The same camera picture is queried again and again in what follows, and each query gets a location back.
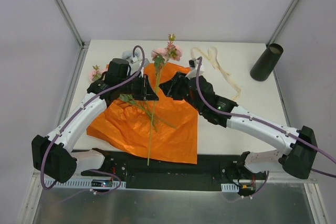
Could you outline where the dark cylindrical vase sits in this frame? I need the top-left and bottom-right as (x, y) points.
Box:
(250, 43), (283, 81)

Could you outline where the right white cable duct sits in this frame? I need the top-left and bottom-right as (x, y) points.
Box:
(220, 184), (239, 193)

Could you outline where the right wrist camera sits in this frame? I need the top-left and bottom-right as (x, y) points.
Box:
(186, 57), (204, 80)

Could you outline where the cream printed ribbon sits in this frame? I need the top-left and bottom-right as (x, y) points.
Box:
(191, 46), (242, 101)

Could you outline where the left aluminium frame post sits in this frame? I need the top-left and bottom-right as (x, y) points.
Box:
(54, 0), (85, 49)

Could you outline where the left white cable duct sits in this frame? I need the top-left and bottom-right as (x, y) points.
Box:
(54, 178), (126, 190)

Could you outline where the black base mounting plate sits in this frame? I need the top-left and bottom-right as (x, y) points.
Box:
(76, 150), (271, 190)

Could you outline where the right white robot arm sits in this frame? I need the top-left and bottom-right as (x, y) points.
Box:
(159, 72), (317, 179)

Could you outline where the white cable duct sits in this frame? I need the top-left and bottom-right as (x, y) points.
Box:
(54, 178), (126, 190)
(220, 184), (239, 193)

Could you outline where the artificial flower bunch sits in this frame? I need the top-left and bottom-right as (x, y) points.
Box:
(89, 49), (177, 132)

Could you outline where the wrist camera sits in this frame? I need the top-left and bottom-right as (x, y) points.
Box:
(186, 57), (204, 80)
(130, 57), (149, 72)

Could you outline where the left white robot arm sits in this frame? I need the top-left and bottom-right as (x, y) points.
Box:
(32, 58), (159, 183)

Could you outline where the orange paper flower wrapping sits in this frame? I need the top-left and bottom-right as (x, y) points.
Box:
(86, 62), (198, 166)

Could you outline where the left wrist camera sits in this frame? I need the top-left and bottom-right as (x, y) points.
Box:
(130, 57), (149, 72)

